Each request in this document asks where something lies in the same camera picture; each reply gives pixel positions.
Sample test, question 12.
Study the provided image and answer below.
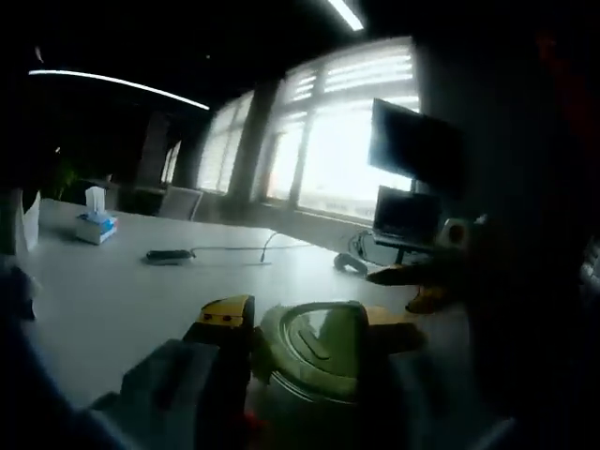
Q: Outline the white tabletop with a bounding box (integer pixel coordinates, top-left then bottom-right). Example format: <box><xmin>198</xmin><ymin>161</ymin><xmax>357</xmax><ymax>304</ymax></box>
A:
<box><xmin>0</xmin><ymin>196</ymin><xmax>473</xmax><ymax>450</ymax></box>

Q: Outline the white worn device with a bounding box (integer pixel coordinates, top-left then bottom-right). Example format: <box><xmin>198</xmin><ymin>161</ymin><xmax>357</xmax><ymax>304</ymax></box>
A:
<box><xmin>579</xmin><ymin>242</ymin><xmax>600</xmax><ymax>293</ymax></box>

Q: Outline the long ceiling light strip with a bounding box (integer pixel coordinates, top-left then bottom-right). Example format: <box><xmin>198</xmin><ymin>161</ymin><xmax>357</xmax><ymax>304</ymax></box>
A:
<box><xmin>327</xmin><ymin>0</ymin><xmax>366</xmax><ymax>33</ymax></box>

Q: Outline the potted plant in white pot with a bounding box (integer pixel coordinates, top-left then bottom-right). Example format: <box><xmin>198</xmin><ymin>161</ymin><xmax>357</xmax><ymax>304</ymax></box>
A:
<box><xmin>18</xmin><ymin>157</ymin><xmax>82</xmax><ymax>253</ymax></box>

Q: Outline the small white speaker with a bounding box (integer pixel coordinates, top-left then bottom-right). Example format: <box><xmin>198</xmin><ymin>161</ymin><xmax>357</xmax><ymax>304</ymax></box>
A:
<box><xmin>442</xmin><ymin>217</ymin><xmax>469</xmax><ymax>248</ymax></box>

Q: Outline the large window with blinds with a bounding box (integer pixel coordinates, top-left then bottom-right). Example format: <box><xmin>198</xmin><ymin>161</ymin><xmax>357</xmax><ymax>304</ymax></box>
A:
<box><xmin>265</xmin><ymin>40</ymin><xmax>422</xmax><ymax>213</ymax></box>

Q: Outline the grey office chair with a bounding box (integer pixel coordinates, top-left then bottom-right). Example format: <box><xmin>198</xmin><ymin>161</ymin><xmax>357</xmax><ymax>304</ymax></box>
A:
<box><xmin>156</xmin><ymin>185</ymin><xmax>205</xmax><ymax>222</ymax></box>

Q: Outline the narrow window with blinds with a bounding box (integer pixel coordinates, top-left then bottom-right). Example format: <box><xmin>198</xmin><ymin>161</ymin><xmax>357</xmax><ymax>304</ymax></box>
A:
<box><xmin>195</xmin><ymin>90</ymin><xmax>255</xmax><ymax>194</ymax></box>

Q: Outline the green container lid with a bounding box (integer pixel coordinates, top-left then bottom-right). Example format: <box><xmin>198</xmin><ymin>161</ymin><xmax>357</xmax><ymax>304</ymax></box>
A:
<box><xmin>251</xmin><ymin>301</ymin><xmax>372</xmax><ymax>405</ymax></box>

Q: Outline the black monitor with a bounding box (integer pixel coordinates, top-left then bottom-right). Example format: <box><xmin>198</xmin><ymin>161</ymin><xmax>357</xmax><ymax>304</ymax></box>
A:
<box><xmin>367</xmin><ymin>97</ymin><xmax>466</xmax><ymax>199</ymax></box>

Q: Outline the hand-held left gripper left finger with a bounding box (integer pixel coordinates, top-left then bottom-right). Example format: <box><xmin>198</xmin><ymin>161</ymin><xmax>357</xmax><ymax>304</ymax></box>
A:
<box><xmin>90</xmin><ymin>294</ymin><xmax>257</xmax><ymax>450</ymax></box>

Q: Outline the blue and white tissue box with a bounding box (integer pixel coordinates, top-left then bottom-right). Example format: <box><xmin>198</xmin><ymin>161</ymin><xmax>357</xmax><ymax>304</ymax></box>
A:
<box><xmin>75</xmin><ymin>186</ymin><xmax>119</xmax><ymax>247</ymax></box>

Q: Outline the small laptop screen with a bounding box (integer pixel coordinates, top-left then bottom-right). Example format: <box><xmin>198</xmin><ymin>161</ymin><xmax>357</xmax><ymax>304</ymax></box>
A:
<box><xmin>372</xmin><ymin>184</ymin><xmax>443</xmax><ymax>246</ymax></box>

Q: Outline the grey computer mouse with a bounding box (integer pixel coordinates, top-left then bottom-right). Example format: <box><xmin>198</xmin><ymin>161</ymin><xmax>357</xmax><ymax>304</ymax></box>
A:
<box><xmin>333</xmin><ymin>252</ymin><xmax>370</xmax><ymax>275</ymax></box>

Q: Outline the bundle of cables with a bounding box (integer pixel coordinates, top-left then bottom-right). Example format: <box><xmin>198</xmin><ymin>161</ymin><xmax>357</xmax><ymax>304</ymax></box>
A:
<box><xmin>348</xmin><ymin>229</ymin><xmax>377</xmax><ymax>260</ymax></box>

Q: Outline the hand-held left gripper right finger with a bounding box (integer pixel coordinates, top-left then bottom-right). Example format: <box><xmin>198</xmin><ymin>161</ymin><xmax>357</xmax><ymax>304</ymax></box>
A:
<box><xmin>365</xmin><ymin>306</ymin><xmax>517</xmax><ymax>450</ymax></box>

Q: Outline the thin grey cable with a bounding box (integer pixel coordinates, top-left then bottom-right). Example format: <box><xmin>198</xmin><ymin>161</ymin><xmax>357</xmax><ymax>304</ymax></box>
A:
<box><xmin>190</xmin><ymin>231</ymin><xmax>311</xmax><ymax>267</ymax></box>

